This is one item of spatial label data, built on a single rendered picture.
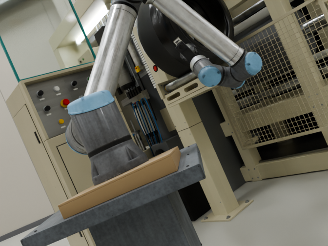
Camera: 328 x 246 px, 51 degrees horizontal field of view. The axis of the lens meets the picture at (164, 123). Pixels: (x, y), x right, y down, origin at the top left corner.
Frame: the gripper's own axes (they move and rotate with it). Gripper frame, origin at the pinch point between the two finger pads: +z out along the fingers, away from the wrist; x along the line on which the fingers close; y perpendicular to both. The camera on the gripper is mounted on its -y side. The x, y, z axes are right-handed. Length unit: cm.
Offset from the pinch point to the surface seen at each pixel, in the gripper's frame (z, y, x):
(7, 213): 275, 125, -392
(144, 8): 27.4, -19.0, -1.1
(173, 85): 14.5, 21.2, -21.0
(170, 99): 15.4, 27.4, -28.9
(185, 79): 6.8, 19.4, -12.5
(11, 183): 296, 104, -352
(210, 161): -3, 71, -39
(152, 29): 15.0, -12.5, -5.8
